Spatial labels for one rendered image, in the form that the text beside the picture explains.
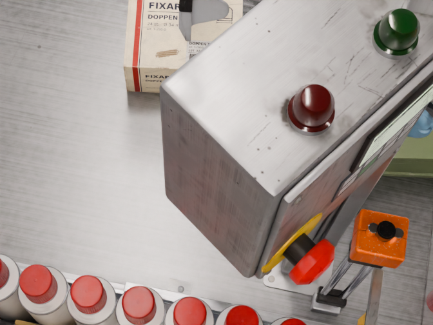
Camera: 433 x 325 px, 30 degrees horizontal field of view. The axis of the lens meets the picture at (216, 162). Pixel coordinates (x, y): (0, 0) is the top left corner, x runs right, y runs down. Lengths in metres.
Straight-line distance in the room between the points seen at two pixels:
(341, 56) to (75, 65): 0.77
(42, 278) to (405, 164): 0.53
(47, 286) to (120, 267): 0.27
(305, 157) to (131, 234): 0.68
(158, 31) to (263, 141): 0.70
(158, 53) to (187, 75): 0.66
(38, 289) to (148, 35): 0.44
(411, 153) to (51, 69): 0.52
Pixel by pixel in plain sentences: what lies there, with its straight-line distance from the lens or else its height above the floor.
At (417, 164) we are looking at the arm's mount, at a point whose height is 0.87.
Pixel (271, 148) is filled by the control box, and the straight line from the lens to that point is 0.44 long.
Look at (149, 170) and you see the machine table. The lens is 1.12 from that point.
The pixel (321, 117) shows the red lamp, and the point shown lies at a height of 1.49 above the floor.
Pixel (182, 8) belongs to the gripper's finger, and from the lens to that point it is 0.96.
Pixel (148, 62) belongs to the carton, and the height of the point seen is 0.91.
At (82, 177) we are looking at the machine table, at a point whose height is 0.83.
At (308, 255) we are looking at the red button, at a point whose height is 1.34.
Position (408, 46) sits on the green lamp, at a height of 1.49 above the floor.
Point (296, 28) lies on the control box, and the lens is 0.48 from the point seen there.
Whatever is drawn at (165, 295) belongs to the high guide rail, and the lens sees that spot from 0.94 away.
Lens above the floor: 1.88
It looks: 68 degrees down
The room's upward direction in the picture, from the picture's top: 6 degrees clockwise
